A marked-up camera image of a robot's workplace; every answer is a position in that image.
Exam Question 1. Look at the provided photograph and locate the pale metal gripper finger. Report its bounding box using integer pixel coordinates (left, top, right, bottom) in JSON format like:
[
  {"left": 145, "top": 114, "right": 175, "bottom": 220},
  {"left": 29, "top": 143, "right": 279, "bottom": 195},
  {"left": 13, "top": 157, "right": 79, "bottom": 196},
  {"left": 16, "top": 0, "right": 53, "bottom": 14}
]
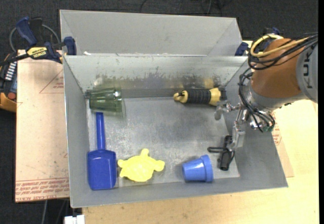
[
  {"left": 214, "top": 100, "right": 240, "bottom": 121},
  {"left": 231, "top": 120, "right": 246, "bottom": 150}
]

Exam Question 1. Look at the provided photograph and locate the blue plastic cup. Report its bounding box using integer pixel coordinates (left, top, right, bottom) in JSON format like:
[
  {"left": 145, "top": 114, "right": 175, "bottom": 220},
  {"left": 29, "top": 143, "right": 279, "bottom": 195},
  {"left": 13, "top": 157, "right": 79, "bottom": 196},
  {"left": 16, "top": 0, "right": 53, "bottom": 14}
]
[{"left": 181, "top": 154, "right": 214, "bottom": 183}]

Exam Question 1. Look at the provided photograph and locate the grey metal bin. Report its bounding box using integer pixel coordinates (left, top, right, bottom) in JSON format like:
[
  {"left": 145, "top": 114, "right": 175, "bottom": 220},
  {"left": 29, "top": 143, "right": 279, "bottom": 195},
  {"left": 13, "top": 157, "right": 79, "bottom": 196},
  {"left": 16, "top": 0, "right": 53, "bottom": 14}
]
[{"left": 59, "top": 9, "right": 289, "bottom": 208}]

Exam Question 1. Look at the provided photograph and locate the yellow turtle-shaped mould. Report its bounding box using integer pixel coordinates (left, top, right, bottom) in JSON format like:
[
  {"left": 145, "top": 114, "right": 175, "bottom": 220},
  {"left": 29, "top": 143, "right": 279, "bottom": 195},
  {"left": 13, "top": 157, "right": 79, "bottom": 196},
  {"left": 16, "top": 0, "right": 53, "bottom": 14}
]
[{"left": 117, "top": 148, "right": 166, "bottom": 183}]

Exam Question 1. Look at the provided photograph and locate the green clear glass cup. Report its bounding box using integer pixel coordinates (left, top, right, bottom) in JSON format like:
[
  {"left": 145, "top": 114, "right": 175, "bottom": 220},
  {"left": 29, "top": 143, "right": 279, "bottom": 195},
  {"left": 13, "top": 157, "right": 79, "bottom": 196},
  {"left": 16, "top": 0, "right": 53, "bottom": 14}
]
[{"left": 86, "top": 87, "right": 127, "bottom": 118}]

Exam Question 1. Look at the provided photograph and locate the blue plastic scoop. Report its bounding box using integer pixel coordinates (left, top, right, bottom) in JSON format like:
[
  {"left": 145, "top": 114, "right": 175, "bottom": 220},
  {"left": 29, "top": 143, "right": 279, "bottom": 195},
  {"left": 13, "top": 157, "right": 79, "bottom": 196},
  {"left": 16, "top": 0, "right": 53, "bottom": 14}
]
[{"left": 87, "top": 111, "right": 118, "bottom": 191}]

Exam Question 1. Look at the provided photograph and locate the brown cardboard board, red print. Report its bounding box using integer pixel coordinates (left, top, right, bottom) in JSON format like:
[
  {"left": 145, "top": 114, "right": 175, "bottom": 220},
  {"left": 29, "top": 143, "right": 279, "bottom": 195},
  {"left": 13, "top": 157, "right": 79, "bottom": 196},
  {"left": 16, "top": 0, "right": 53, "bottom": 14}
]
[{"left": 14, "top": 49, "right": 296, "bottom": 203}]

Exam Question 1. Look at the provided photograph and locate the black and yellow tool handle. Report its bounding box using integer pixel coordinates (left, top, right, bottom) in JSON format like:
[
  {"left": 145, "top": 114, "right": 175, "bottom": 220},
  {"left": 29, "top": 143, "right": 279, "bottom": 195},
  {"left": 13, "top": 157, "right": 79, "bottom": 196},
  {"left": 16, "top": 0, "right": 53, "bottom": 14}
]
[{"left": 173, "top": 87, "right": 227, "bottom": 107}]

